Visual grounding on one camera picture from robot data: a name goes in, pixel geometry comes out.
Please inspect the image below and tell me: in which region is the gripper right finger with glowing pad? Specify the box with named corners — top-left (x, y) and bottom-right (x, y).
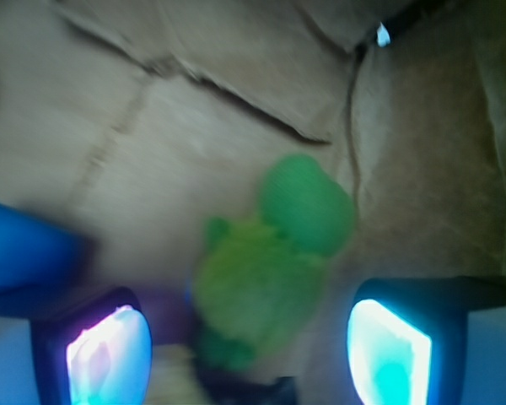
top-left (347, 276), bottom-right (506, 404)

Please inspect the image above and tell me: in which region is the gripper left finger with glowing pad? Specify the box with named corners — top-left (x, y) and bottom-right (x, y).
top-left (30, 287), bottom-right (153, 404)

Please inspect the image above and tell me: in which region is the green plush animal toy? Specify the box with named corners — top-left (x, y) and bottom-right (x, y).
top-left (191, 154), bottom-right (356, 371)

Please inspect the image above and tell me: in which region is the blue plastic bottle toy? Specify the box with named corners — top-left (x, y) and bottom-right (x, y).
top-left (0, 203), bottom-right (94, 314)

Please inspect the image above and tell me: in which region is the brown paper bag liner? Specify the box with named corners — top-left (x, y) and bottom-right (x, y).
top-left (0, 1), bottom-right (506, 404)

